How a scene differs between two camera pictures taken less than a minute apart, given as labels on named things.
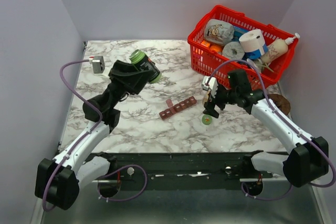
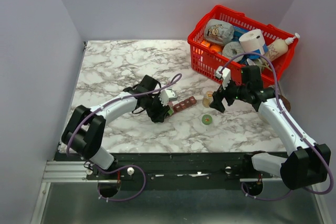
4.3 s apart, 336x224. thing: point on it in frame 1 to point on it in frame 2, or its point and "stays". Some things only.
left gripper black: (121, 70) to (158, 116)
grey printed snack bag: (218, 31) stays
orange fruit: (217, 48) stays
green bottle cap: (207, 119) stays
